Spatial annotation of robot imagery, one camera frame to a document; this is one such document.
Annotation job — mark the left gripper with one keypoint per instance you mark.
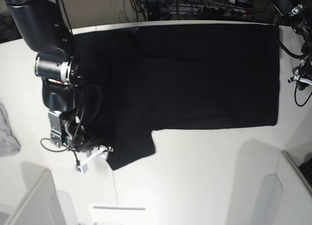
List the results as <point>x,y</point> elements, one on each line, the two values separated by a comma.
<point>302,75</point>

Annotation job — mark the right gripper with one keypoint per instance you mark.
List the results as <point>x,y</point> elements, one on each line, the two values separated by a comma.
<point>66,132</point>

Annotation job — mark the black T-shirt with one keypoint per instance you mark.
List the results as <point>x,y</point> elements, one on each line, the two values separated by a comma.
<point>205,76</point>

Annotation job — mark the grey cloth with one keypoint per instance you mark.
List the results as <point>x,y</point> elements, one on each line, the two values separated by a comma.
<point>9,145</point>

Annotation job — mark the black keyboard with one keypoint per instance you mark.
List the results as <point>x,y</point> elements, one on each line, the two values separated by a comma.
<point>306,169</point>

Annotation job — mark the white wrist camera tag right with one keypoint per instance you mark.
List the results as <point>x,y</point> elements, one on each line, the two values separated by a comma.
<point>81,165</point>

